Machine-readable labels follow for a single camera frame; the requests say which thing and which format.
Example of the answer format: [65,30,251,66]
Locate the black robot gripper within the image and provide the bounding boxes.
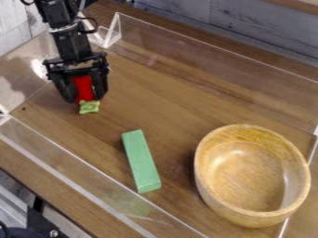
[42,22,109,103]

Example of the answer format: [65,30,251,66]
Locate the red felt strawberry toy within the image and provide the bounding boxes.
[72,75,98,114]

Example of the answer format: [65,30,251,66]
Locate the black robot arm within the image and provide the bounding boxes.
[20,0,109,103]

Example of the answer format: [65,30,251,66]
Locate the clear acrylic tray walls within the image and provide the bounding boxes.
[0,10,318,238]

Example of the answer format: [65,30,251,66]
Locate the green rectangular block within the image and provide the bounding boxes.
[121,129,161,193]

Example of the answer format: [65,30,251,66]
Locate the wooden bowl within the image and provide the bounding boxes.
[193,124,309,228]

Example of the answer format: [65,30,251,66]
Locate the black clamp bracket with screw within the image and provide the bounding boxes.
[26,207,69,238]

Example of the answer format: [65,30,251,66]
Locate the black cable loop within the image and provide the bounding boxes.
[0,219,9,238]

